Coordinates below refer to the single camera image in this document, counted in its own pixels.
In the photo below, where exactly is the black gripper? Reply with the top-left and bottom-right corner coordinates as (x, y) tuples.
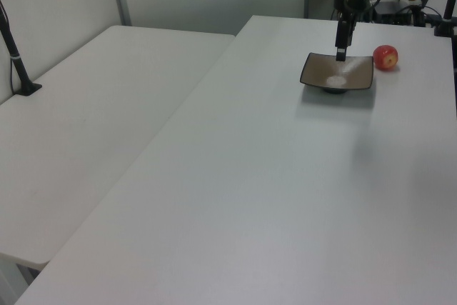
(333, 0), (371, 62)

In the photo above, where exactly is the red apple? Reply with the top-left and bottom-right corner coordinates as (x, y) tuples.
(372, 44), (400, 71)

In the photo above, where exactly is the brown square ceramic plate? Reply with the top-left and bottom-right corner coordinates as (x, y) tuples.
(299, 51), (376, 96)

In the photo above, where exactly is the black clamp camera stand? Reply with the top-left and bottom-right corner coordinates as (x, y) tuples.
(433, 0), (457, 39)

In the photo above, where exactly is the black camera pole white band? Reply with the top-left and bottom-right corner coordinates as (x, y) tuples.
(0, 0), (43, 98)

